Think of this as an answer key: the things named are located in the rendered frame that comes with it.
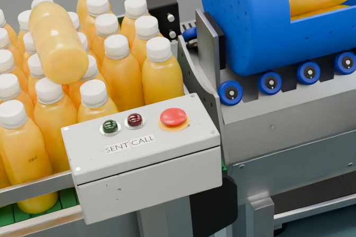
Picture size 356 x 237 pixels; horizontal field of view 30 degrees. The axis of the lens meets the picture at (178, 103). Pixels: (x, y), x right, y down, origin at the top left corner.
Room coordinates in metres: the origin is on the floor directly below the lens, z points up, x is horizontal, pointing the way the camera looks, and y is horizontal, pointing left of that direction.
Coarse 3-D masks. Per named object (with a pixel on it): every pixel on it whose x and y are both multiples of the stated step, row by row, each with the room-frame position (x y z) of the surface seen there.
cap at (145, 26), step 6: (138, 18) 0.97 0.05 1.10; (144, 18) 0.97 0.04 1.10; (150, 18) 0.97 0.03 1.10; (138, 24) 0.95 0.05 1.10; (144, 24) 0.95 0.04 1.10; (150, 24) 0.95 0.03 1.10; (156, 24) 0.95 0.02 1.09; (138, 30) 0.95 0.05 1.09; (144, 30) 0.94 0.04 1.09; (150, 30) 0.94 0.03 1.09; (156, 30) 0.95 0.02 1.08; (144, 36) 0.94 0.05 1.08
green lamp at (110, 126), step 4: (108, 120) 0.69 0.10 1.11; (112, 120) 0.69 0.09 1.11; (104, 124) 0.68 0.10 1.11; (108, 124) 0.68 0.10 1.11; (112, 124) 0.68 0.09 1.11; (116, 124) 0.68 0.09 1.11; (104, 128) 0.68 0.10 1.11; (108, 128) 0.68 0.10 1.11; (112, 128) 0.68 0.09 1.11; (116, 128) 0.68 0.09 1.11; (108, 132) 0.68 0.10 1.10; (112, 132) 0.68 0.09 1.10
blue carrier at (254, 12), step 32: (224, 0) 1.00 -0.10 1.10; (256, 0) 0.89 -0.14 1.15; (288, 0) 0.90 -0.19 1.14; (352, 0) 1.16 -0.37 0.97; (224, 32) 1.01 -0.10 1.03; (256, 32) 0.88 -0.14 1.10; (288, 32) 0.89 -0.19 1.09; (320, 32) 0.91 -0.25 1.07; (352, 32) 0.93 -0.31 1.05; (256, 64) 0.89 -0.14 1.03; (288, 64) 0.93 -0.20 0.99
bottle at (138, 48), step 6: (138, 36) 0.95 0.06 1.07; (150, 36) 0.94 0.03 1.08; (156, 36) 0.94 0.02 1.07; (162, 36) 0.96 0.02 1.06; (132, 42) 0.96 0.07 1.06; (138, 42) 0.94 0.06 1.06; (144, 42) 0.94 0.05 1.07; (132, 48) 0.95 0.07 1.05; (138, 48) 0.94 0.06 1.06; (144, 48) 0.93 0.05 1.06; (138, 54) 0.93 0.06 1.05; (144, 54) 0.93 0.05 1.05; (138, 60) 0.93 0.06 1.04; (144, 60) 0.93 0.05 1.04
